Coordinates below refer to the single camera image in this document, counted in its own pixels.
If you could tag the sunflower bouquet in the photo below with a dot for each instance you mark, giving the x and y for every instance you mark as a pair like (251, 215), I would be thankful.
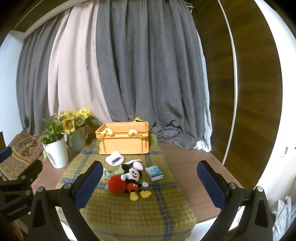
(74, 119)

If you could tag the green frog toy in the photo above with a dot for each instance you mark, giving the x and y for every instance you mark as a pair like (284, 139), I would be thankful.
(119, 171)

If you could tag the lavender knitted cloth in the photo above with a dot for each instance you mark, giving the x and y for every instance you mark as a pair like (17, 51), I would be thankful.
(114, 158)

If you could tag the beige curtain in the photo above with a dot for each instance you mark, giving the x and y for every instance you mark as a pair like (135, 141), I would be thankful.
(74, 76)

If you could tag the brown patterned cushion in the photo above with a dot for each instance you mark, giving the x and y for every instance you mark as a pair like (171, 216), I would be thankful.
(20, 148)

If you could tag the white round hoop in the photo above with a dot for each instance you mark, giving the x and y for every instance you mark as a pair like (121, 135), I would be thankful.
(236, 92)

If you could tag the red plush ball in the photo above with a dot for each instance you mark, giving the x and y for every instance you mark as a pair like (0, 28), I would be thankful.
(116, 184)

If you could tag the pale blue sheer curtain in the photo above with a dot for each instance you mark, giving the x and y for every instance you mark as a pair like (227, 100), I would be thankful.
(205, 104)

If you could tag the green leafy plant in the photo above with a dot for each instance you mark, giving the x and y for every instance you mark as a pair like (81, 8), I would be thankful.
(52, 129)

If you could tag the crumpled white cloth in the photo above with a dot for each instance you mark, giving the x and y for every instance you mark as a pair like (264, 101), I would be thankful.
(283, 215)

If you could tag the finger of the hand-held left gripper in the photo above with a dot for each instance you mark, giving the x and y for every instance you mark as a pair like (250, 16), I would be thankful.
(31, 170)
(5, 153)

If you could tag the white plant pot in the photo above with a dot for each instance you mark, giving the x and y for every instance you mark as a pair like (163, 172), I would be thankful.
(56, 153)

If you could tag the narrow grey curtain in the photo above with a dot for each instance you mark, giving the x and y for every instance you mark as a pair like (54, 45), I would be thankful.
(34, 81)

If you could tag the yellow plaid blanket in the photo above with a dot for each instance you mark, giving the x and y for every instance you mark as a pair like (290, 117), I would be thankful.
(138, 215)

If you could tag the wide grey curtain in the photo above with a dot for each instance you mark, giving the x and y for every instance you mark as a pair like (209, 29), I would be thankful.
(150, 69)

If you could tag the mouse plush toy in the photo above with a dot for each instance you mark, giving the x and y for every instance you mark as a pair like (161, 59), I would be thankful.
(134, 178)

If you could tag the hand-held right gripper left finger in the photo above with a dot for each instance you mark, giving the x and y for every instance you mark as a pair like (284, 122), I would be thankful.
(89, 184)

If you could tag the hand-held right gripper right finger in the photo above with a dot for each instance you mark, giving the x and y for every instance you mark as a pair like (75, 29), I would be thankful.
(211, 185)

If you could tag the green ribbed vase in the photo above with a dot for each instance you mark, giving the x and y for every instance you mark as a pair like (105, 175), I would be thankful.
(78, 139)

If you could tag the blue tissue pack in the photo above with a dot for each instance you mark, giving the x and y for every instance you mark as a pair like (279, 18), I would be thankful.
(154, 172)

